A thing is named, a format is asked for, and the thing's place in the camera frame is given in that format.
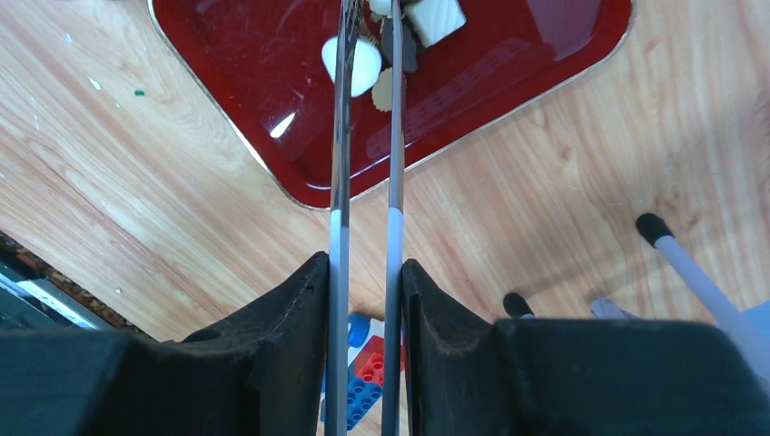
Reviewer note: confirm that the small tripod stand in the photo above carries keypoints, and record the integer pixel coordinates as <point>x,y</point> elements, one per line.
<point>751,341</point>

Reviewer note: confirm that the red rectangular tray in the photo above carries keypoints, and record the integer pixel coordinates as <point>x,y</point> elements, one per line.
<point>260,62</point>

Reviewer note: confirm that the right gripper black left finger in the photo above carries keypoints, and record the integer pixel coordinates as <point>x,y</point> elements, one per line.
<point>257,371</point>

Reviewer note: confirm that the square white chocolate piece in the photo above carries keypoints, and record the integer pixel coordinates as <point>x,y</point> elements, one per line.
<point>433,20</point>

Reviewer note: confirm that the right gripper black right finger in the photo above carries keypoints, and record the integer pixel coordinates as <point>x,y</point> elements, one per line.
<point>466,376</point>

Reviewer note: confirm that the metal tongs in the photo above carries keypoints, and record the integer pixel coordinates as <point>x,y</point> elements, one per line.
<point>339,252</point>

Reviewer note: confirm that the red blue toy car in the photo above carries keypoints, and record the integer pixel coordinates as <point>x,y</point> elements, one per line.
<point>365,366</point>

